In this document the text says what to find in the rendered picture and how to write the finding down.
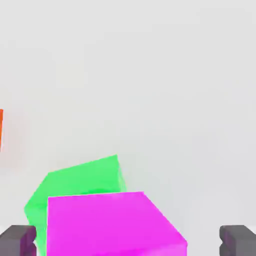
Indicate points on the small green cube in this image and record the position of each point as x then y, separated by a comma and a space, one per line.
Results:
80, 180

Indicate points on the small magenta cube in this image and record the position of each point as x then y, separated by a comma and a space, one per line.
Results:
112, 226

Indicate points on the large orange box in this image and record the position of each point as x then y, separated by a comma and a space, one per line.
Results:
1, 128

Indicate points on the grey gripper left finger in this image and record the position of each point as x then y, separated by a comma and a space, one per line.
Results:
14, 240

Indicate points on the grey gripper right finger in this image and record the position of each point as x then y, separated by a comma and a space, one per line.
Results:
240, 242

